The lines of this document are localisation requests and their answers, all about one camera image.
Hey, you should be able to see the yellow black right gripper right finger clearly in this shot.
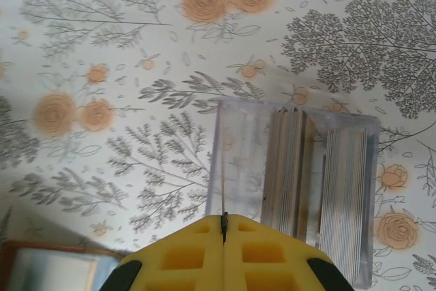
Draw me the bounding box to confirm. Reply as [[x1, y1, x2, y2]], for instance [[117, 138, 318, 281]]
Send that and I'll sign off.
[[223, 214, 356, 291]]

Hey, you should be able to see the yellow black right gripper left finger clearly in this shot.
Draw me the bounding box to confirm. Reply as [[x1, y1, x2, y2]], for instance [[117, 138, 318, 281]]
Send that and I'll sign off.
[[102, 214, 226, 291]]

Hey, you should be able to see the light blue credit card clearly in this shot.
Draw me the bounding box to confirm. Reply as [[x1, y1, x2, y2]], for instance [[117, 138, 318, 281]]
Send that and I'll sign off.
[[14, 247, 119, 291]]

